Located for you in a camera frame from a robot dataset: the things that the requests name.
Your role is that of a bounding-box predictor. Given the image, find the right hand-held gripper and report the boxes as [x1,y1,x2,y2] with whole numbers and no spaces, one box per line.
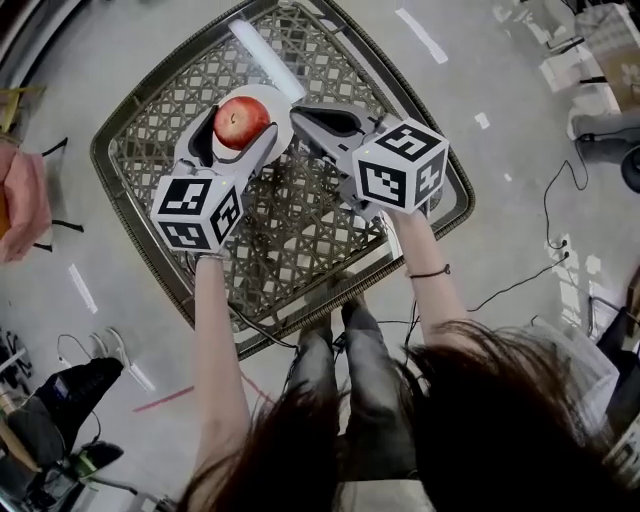
[289,103,450,222]

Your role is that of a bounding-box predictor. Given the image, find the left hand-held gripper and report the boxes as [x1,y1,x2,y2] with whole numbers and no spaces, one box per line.
[149,105,280,254]

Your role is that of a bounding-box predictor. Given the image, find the red apple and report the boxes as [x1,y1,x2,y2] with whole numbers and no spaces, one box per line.
[213,96,272,151]

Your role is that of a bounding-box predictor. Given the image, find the white round plate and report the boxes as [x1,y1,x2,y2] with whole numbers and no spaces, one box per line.
[208,83,294,167]

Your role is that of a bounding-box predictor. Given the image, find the person's left forearm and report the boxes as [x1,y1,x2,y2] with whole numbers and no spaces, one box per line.
[191,252,252,484]

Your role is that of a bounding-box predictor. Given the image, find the person's right forearm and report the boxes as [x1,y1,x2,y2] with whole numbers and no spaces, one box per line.
[387,208,472,349]

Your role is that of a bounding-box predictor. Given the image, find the woven rattan glass table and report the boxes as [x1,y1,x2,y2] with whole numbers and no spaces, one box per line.
[89,0,475,362]

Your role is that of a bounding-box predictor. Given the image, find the white tape strip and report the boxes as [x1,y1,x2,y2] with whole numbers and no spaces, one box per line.
[67,262,100,316]
[394,7,449,65]

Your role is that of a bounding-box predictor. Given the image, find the black wrist band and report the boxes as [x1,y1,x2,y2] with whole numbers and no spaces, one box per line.
[406,263,452,280]

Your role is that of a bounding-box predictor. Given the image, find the pink cloth bag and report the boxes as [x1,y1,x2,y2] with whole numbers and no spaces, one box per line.
[0,143,53,265]

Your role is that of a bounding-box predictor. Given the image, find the person's left leg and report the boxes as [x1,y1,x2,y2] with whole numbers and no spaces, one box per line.
[288,287,346,401]

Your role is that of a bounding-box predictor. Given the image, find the person's leg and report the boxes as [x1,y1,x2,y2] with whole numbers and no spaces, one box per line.
[288,287,346,401]
[335,272,419,481]

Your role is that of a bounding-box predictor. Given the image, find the person's right leg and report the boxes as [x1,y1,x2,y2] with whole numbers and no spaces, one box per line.
[335,272,419,481]

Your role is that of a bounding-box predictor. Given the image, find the red tape strip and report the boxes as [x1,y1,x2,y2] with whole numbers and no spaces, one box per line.
[131,384,196,413]

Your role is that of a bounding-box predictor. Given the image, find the office chair base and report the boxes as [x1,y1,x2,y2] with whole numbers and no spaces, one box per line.
[567,112,640,194]

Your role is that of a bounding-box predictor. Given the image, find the black bag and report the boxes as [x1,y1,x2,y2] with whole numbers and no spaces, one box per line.
[7,356,125,469]

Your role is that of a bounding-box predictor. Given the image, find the cardboard box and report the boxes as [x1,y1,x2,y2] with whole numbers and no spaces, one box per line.
[574,3,640,114]

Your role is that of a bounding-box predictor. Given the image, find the person's white shirt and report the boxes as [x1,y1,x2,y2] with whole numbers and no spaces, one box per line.
[522,318,622,454]

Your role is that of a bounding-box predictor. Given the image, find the white cable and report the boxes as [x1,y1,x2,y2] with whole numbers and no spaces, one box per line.
[56,326,157,394]

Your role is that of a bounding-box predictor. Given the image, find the black floor cable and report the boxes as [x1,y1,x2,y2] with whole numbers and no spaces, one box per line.
[542,159,590,251]
[466,251,572,314]

